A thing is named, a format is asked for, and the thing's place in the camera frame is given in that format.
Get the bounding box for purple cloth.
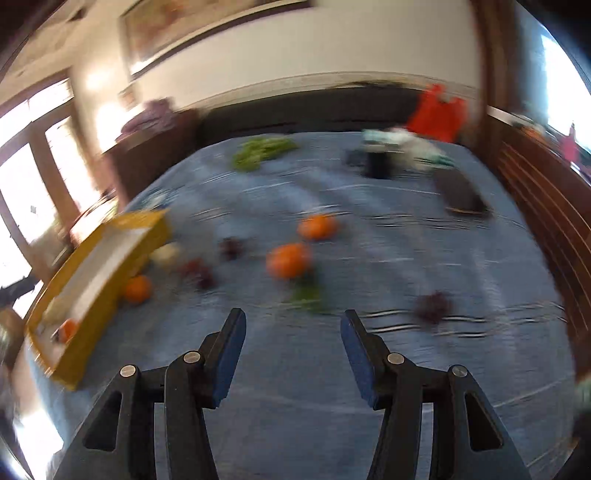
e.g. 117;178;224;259
120;98;177;135

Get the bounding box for brown armchair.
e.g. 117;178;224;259
101;109;199;207

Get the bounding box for blue plaid tablecloth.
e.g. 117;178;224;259
31;133;575;479

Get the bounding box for orange tangerine near tray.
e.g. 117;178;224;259
122;275;152;305

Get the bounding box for orange tangerine with leaf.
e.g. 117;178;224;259
266;243;331;315

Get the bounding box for black smartphone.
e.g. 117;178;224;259
431;168;490;218

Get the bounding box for orange tangerine in tray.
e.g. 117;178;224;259
56;318;78;344

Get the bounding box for small black box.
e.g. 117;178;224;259
346;149;393;180

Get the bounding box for green lettuce leaves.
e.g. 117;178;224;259
232;137;297;172

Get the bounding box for red plastic bag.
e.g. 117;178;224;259
406;84;468;143

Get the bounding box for framed wall painting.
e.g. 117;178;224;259
120;0;312;79

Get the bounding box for dark red plum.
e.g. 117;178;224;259
219;237;243;260
180;258;216;291
414;291;454;324

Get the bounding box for yellow cardboard tray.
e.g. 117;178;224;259
25;210;170;390

